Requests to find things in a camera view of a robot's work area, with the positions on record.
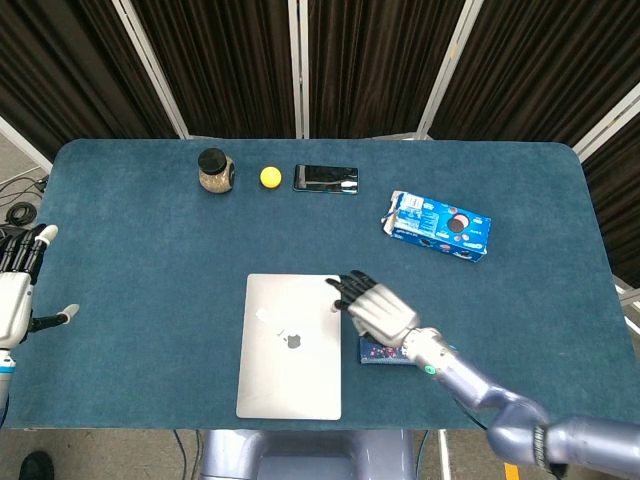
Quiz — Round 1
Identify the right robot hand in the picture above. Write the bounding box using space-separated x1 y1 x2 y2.
325 270 420 349

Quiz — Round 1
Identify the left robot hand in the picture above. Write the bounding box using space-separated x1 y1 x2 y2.
0 224 80 351

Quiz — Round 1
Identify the silver laptop with apple logo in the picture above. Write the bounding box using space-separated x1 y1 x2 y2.
235 272 343 422

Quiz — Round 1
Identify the dark blue floral pencil case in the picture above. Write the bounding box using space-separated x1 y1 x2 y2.
358 335 416 368

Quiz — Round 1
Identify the blue Oreo cookie box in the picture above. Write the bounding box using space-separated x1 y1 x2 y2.
382 190 492 264

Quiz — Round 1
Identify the black smartphone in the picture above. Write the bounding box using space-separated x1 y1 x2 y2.
292 163 360 196

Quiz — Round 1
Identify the grey-blue robot torso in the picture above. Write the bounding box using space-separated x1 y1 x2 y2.
199 428 416 480

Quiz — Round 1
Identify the black shoe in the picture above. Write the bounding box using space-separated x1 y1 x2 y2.
19 450 55 480

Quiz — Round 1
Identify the glass jar with black lid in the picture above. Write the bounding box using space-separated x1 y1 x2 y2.
197 148 235 194

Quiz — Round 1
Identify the dark folding screen panel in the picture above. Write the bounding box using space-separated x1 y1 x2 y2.
0 0 190 174
112 0 307 140
574 84 640 281
417 0 640 156
298 0 474 141

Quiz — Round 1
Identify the white screen base foot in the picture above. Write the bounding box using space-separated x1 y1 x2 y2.
612 274 640 346

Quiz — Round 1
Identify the black coiled floor cable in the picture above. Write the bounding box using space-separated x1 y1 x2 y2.
4 201 40 226

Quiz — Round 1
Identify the black cable with plug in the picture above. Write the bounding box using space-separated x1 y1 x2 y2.
0 169 50 202

